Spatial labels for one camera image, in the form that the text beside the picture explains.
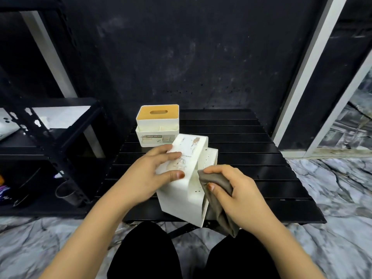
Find person's left hand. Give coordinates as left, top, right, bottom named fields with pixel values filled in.
left=107, top=143, right=186, bottom=212

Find person's right hand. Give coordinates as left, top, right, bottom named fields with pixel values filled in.
left=203, top=164, right=287, bottom=239

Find grey cleaning cloth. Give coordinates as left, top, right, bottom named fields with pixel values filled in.
left=197, top=169, right=240, bottom=239

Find person's left forearm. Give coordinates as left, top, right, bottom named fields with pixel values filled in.
left=39, top=194, right=128, bottom=279

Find person's black trousers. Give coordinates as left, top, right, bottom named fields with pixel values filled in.
left=107, top=221, right=281, bottom=279

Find grey metal cup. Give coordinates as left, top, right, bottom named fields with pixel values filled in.
left=55, top=180, right=84, bottom=207

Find black metal shelf rack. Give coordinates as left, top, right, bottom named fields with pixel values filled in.
left=0, top=0, right=110, bottom=217

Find white board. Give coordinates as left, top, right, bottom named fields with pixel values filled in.
left=32, top=106, right=92, bottom=130

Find white handheld controller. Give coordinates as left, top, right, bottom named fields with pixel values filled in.
left=0, top=108, right=20, bottom=141

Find black table leg frame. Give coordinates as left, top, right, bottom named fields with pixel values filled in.
left=167, top=222, right=227, bottom=239

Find white door frame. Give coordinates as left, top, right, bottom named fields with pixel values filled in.
left=272, top=0, right=372, bottom=159

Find white frame post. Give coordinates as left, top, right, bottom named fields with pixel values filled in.
left=20, top=10, right=106, bottom=159

